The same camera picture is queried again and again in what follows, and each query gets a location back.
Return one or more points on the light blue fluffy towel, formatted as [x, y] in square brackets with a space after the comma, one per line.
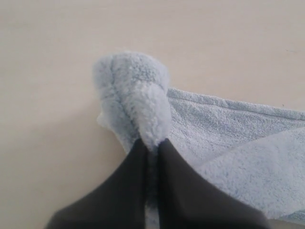
[253, 152]

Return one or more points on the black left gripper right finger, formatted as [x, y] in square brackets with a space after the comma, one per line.
[187, 201]

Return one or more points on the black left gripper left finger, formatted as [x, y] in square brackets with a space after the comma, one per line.
[118, 203]

